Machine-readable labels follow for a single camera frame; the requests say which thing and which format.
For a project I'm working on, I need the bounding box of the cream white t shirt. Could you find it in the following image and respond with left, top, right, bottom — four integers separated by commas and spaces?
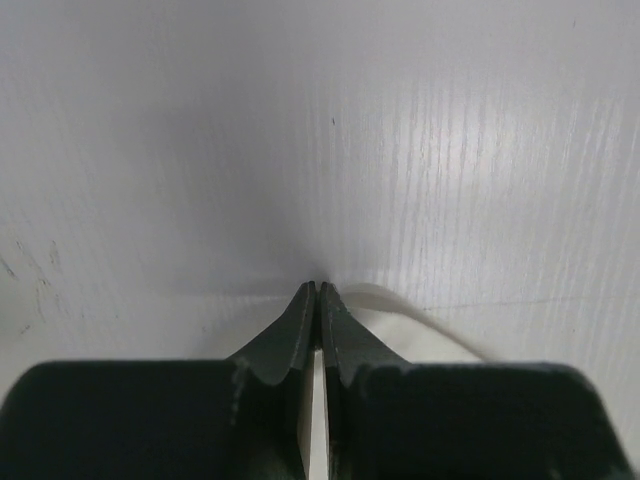
302, 284, 488, 479

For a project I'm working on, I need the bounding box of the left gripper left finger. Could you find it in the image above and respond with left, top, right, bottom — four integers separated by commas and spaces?
1, 282, 316, 479

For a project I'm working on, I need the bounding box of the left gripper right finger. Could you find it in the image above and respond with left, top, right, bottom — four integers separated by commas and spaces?
318, 283, 630, 479

